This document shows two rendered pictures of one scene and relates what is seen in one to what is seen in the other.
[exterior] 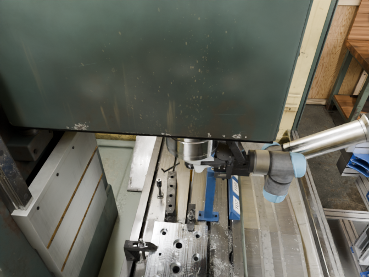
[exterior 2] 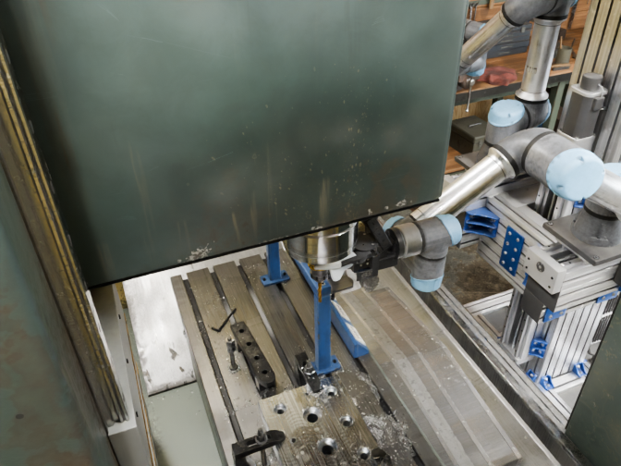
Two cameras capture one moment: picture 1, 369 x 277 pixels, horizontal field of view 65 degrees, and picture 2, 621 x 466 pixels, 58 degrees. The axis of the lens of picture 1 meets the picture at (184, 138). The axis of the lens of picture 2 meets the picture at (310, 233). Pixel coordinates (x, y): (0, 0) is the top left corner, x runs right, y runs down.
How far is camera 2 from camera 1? 46 cm
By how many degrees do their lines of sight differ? 21
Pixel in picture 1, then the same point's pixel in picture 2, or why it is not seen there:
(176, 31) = (334, 90)
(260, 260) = (414, 399)
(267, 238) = (407, 368)
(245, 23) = (405, 66)
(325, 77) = not seen: hidden behind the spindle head
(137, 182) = (161, 374)
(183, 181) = (257, 334)
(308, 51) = not seen: hidden behind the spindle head
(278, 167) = (432, 239)
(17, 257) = not seen: outside the picture
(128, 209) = (167, 424)
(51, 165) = (113, 349)
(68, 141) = (111, 308)
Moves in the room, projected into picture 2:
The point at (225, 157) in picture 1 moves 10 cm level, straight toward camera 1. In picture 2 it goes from (368, 246) to (386, 275)
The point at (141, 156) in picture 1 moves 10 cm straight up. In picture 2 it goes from (149, 328) to (144, 308)
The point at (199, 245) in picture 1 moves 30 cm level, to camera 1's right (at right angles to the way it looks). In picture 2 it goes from (341, 403) to (434, 361)
